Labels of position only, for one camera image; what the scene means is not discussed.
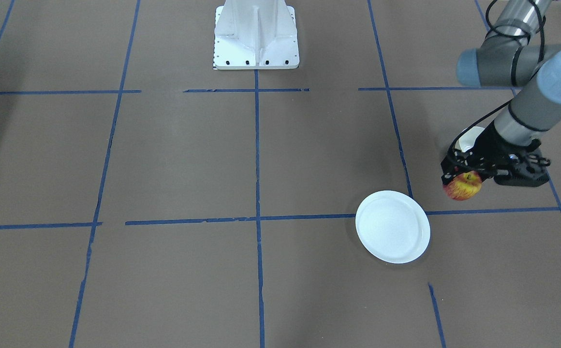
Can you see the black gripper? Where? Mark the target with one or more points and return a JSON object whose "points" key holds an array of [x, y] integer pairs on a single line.
{"points": [[488, 143]]}

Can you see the red yellow apple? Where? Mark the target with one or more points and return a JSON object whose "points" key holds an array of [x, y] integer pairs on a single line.
{"points": [[464, 186]]}

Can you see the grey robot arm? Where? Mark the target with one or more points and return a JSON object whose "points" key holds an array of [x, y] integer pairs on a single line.
{"points": [[506, 59]]}

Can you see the white paper bowl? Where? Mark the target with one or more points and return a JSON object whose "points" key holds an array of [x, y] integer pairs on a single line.
{"points": [[466, 142]]}

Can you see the white paper plate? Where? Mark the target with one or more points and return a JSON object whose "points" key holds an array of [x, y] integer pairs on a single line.
{"points": [[393, 227]]}

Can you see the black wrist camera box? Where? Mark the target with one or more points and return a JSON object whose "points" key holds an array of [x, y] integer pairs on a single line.
{"points": [[523, 170]]}

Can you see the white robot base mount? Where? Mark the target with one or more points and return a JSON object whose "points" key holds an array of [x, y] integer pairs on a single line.
{"points": [[255, 34]]}

